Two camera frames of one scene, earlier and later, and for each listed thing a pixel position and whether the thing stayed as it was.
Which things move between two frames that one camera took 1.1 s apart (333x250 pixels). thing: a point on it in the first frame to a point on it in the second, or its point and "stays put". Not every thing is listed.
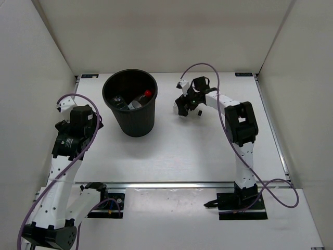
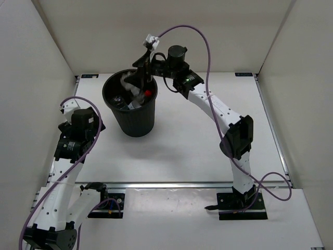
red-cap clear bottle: [138, 103] stays put
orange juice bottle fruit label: [117, 101] stays put
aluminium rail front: [162, 185] stays put
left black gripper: [62, 126] stays put
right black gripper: [192, 91] to [140, 76]
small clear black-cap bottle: [184, 104] to [133, 89]
